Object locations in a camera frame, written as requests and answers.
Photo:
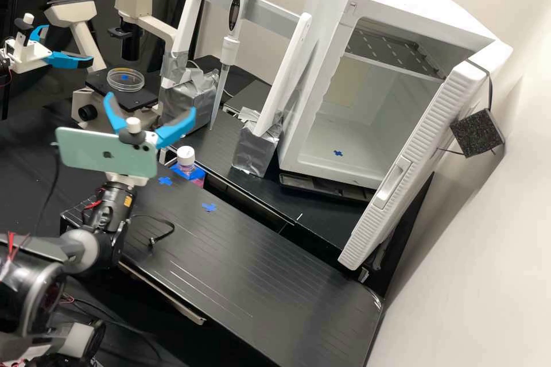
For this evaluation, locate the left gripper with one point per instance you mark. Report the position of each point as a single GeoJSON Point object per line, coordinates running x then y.
{"type": "Point", "coordinates": [28, 57]}

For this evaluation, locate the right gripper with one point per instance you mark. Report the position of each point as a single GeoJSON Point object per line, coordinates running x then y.
{"type": "Point", "coordinates": [120, 180]}

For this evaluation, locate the petri dish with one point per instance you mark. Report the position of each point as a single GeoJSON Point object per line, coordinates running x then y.
{"type": "Point", "coordinates": [125, 79]}

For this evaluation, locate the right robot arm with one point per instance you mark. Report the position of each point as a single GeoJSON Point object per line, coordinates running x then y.
{"type": "Point", "coordinates": [82, 246]}

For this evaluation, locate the left phone holder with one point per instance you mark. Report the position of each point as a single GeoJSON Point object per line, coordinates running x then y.
{"type": "Point", "coordinates": [28, 19]}

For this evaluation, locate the small bottle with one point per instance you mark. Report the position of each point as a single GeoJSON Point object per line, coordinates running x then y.
{"type": "Point", "coordinates": [186, 153]}

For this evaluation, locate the blue bottle holder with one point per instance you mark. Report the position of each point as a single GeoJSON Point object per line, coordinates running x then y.
{"type": "Point", "coordinates": [198, 178]}

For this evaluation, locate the white pipette stand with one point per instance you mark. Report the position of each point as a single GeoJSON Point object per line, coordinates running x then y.
{"type": "Point", "coordinates": [190, 9]}

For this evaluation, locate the black platform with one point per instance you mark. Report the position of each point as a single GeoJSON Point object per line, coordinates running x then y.
{"type": "Point", "coordinates": [258, 289]}
{"type": "Point", "coordinates": [258, 194]}

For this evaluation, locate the pipette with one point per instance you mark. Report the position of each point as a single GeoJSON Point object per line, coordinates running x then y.
{"type": "Point", "coordinates": [236, 9]}

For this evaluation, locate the white incubator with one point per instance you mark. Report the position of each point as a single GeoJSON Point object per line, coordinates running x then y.
{"type": "Point", "coordinates": [327, 18]}

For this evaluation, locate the incubator door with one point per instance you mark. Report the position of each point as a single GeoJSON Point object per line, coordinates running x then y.
{"type": "Point", "coordinates": [413, 160]}

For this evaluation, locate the right wrist camera phone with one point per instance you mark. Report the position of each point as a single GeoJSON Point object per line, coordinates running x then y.
{"type": "Point", "coordinates": [99, 151]}

